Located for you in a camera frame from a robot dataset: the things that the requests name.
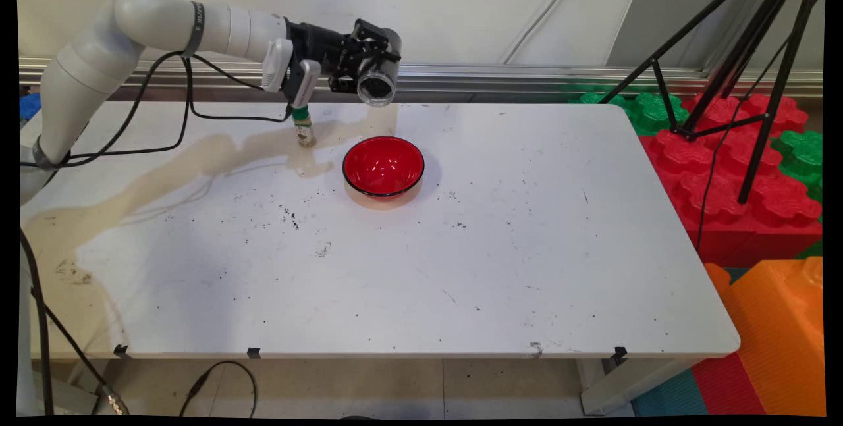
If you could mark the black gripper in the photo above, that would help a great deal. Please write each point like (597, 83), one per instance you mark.
(326, 47)

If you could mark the clear jar of black seeds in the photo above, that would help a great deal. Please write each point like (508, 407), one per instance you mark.
(377, 87)

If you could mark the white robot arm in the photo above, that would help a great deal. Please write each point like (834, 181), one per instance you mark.
(164, 21)

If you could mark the green-capped spice bottle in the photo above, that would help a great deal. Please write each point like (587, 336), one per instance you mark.
(305, 133)

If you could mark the red bowl with black rim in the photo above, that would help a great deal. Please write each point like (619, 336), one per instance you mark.
(383, 166)

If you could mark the green foam building block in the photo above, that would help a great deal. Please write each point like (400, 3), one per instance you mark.
(800, 156)
(593, 97)
(652, 113)
(811, 251)

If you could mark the blue foam block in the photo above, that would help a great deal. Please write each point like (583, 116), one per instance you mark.
(29, 106)

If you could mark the black tripod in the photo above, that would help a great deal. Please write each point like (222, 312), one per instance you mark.
(770, 51)

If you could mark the small orange foam block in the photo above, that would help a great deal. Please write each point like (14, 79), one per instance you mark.
(716, 278)

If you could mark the white table leg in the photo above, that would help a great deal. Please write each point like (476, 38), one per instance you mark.
(625, 386)
(76, 403)

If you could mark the teal floor mat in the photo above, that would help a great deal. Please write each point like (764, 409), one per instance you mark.
(668, 396)

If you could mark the red floor mat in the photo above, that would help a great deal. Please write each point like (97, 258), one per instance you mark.
(724, 390)

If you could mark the large orange foam block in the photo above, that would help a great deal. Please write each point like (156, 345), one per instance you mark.
(777, 340)

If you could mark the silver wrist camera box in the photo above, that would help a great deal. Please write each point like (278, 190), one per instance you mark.
(306, 83)

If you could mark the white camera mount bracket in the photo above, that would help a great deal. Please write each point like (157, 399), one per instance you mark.
(276, 64)

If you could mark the aluminium wall rail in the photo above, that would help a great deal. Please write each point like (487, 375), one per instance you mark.
(527, 76)

